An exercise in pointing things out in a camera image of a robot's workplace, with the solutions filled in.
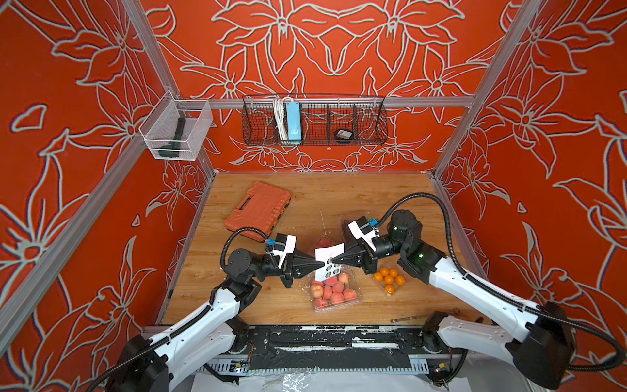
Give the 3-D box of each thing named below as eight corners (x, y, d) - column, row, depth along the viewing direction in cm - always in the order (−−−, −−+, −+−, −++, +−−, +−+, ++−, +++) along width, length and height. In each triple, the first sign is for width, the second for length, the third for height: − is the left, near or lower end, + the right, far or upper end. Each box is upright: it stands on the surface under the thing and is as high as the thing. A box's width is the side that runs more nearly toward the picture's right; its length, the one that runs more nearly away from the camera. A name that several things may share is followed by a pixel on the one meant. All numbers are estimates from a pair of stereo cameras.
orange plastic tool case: (226, 229, 101) (222, 221, 97) (257, 188, 116) (254, 180, 111) (264, 244, 96) (262, 237, 92) (291, 200, 111) (290, 192, 106)
